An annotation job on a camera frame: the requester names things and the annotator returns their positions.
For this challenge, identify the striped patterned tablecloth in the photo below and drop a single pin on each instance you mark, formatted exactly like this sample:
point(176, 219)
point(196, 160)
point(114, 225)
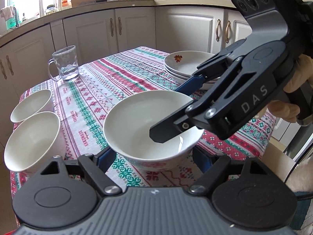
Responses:
point(82, 106)

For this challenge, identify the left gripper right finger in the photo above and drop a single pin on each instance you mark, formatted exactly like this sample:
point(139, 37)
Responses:
point(214, 169)

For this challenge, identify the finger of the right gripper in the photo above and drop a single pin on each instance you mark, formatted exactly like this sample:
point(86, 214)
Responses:
point(180, 121)
point(213, 68)

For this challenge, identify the chrome kitchen faucet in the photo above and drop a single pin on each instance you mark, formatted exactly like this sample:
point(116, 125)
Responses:
point(11, 17)

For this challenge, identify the white plate stained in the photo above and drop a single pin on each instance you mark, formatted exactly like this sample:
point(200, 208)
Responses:
point(175, 74)

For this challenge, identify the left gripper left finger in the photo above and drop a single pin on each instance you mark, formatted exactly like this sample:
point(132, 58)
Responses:
point(94, 168)

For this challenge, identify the clear glass mug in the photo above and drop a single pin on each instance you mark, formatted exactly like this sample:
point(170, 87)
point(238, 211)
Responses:
point(66, 63)

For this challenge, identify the white plate fruit print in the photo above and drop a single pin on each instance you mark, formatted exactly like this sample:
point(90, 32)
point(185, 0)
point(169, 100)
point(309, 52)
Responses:
point(185, 63)
point(192, 84)

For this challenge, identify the white bowl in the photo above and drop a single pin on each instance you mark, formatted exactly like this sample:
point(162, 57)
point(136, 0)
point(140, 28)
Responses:
point(37, 102)
point(34, 142)
point(126, 130)

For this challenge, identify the white kitchen cabinets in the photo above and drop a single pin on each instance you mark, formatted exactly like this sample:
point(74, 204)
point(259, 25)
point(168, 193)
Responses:
point(26, 51)

